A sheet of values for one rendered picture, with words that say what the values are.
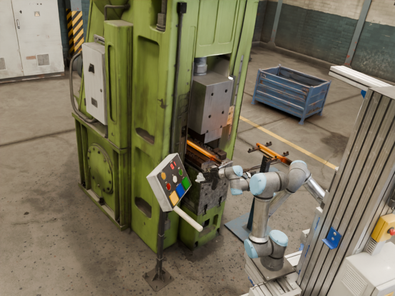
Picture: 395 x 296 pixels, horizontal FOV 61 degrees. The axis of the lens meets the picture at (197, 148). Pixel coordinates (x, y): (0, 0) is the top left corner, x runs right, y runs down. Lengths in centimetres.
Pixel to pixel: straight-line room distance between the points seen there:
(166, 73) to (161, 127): 41
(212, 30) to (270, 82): 414
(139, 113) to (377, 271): 197
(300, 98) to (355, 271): 474
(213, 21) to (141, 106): 87
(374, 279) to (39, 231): 291
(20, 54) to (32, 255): 473
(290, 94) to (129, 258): 431
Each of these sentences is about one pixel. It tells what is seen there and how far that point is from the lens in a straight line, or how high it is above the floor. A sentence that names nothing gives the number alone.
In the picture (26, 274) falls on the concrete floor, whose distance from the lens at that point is 334.
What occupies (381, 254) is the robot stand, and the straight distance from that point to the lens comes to 203.
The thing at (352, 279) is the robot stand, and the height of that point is 116.
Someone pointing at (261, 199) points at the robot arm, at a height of 133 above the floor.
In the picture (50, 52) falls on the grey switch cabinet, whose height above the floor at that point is 52.
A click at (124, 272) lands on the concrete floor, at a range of 319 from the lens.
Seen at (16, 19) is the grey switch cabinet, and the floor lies 116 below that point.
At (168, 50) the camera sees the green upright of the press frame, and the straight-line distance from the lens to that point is 231.
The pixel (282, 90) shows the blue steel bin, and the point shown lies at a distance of 649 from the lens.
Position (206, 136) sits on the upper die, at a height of 123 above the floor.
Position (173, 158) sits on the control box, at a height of 120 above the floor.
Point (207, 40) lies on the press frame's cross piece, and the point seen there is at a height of 194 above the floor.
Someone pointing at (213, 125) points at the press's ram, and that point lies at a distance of 266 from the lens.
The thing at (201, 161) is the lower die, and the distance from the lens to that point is 279.
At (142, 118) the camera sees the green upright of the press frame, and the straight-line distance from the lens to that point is 281.
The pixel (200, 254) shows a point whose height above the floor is 0.
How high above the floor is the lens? 246
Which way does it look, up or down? 30 degrees down
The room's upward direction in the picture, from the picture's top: 6 degrees clockwise
